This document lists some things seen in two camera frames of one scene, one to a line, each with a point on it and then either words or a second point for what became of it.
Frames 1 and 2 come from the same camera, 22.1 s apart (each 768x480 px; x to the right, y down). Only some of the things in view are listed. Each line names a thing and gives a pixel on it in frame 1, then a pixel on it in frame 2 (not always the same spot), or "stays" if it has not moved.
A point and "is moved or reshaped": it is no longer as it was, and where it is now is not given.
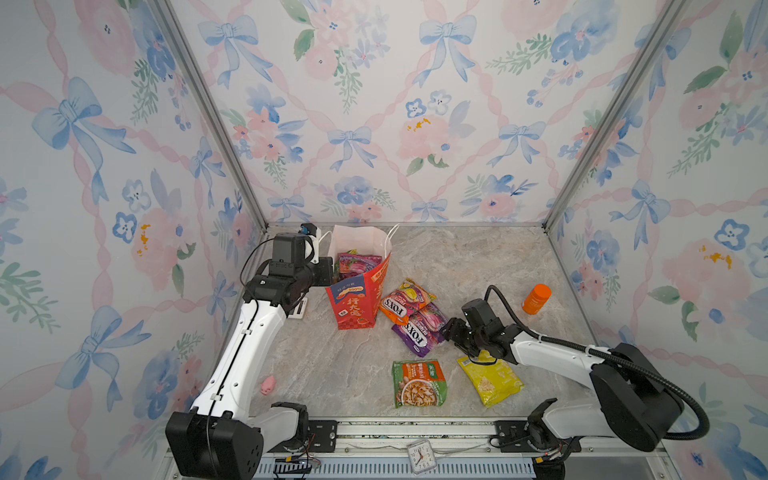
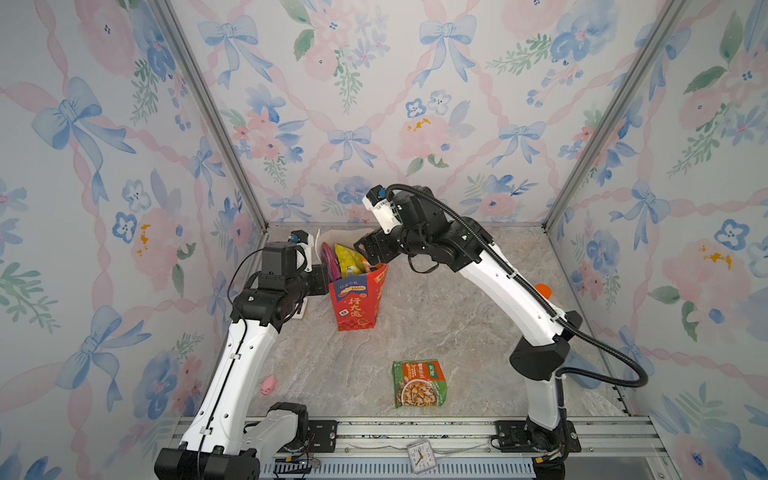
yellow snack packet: [494, 381] -> [350, 262]
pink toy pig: [267, 386] stays
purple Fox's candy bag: [423, 332] is moved or reshaped
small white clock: [422, 456] stays
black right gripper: [453, 330] -> [375, 242]
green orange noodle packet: [419, 383] stays
